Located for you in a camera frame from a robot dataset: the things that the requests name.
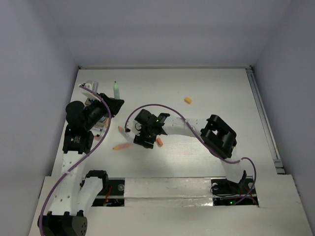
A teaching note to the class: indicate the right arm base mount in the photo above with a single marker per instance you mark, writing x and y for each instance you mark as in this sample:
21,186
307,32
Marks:
227,193

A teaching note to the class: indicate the clear plastic bin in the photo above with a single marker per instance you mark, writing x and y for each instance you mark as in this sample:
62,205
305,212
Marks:
99,129

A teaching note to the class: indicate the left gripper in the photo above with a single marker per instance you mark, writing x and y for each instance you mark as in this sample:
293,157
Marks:
113,104

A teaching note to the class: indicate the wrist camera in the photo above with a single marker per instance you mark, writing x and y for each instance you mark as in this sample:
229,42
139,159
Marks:
91,85
137,128

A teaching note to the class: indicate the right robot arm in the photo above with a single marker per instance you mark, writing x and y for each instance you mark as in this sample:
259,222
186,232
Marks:
219,137

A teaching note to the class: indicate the orange cap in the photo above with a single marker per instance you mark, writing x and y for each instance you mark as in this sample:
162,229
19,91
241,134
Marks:
159,142

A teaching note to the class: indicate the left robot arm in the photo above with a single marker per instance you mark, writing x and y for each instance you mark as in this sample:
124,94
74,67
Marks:
65,210

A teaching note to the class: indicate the green pencil-shaped highlighter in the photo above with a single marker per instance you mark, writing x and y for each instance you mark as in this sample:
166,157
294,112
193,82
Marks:
116,91

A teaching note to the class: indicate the orange-yellow cap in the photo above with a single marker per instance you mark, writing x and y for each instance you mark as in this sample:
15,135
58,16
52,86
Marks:
188,100

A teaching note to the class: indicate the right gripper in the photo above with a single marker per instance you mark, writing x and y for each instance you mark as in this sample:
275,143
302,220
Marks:
141,139

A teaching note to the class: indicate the grey-orange pencil-shaped highlighter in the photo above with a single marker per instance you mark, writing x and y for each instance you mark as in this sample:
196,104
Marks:
126,135

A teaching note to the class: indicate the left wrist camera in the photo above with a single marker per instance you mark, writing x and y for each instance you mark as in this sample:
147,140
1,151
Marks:
91,85

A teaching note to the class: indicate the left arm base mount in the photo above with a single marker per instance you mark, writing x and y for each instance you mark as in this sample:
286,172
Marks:
114,197

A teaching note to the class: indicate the orange pencil-shaped highlighter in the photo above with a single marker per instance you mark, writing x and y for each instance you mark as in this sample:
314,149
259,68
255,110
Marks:
122,146

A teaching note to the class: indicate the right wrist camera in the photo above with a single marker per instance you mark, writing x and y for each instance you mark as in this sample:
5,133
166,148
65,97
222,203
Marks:
137,128

